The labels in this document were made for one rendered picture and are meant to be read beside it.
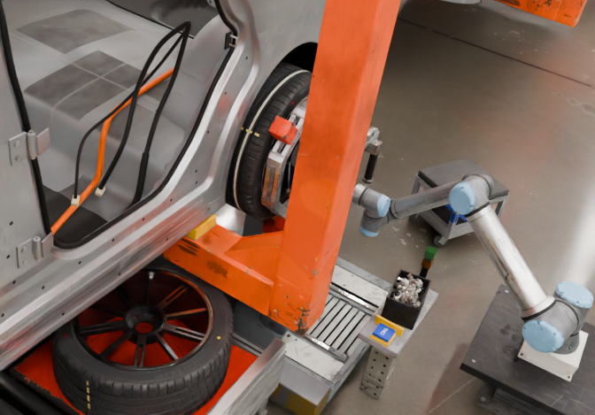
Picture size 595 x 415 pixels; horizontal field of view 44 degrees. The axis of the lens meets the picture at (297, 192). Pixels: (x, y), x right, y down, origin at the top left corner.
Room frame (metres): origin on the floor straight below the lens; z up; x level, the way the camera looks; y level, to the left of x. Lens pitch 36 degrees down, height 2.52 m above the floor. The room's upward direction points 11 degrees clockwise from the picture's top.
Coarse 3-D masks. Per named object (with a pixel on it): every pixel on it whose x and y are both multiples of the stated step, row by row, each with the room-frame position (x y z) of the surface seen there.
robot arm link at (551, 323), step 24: (456, 192) 2.41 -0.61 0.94; (480, 192) 2.42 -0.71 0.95; (480, 216) 2.35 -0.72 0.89; (480, 240) 2.33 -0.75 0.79; (504, 240) 2.30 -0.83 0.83; (504, 264) 2.25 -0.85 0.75; (528, 288) 2.20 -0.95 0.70; (528, 312) 2.15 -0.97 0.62; (552, 312) 2.14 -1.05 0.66; (528, 336) 2.10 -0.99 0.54; (552, 336) 2.06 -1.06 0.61
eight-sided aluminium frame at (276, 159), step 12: (300, 108) 2.51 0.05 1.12; (300, 120) 2.46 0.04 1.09; (300, 132) 2.45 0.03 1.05; (276, 144) 2.40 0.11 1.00; (288, 144) 2.40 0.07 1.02; (276, 156) 2.37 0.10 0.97; (288, 156) 2.38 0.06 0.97; (276, 168) 2.35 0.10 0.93; (276, 180) 2.34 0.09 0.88; (264, 192) 2.36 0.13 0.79; (276, 192) 2.35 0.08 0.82; (264, 204) 2.37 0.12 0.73; (276, 204) 2.36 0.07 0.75
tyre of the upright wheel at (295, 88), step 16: (288, 64) 2.79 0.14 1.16; (272, 80) 2.60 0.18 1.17; (288, 80) 2.61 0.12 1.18; (304, 80) 2.63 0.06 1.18; (256, 96) 2.52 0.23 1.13; (272, 96) 2.51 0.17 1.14; (288, 96) 2.52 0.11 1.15; (304, 96) 2.62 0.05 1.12; (256, 112) 2.46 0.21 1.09; (272, 112) 2.45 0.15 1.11; (288, 112) 2.51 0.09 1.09; (256, 128) 2.41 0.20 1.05; (240, 144) 2.38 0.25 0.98; (256, 144) 2.37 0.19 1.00; (240, 160) 2.36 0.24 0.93; (256, 160) 2.35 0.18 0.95; (240, 176) 2.35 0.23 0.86; (256, 176) 2.35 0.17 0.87; (240, 192) 2.35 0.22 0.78; (256, 192) 2.37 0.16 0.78; (240, 208) 2.40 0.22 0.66; (256, 208) 2.39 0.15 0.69
